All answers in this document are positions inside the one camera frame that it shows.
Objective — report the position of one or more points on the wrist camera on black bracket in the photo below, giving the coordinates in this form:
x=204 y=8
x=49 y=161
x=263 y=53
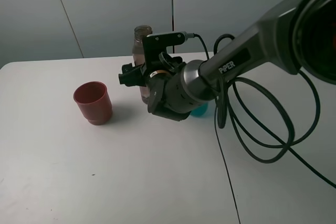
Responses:
x=154 y=46

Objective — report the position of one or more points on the teal transparent cup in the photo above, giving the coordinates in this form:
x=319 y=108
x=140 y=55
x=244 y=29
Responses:
x=200 y=111

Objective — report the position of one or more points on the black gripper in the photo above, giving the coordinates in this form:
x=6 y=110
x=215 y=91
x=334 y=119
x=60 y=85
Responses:
x=156 y=72

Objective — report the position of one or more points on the clear plastic water bottle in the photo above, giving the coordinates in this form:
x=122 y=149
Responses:
x=138 y=54

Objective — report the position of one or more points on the red plastic cup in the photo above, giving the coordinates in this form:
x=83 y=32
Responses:
x=94 y=102

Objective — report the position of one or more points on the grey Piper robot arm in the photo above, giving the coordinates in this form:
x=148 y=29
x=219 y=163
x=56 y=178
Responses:
x=292 y=35

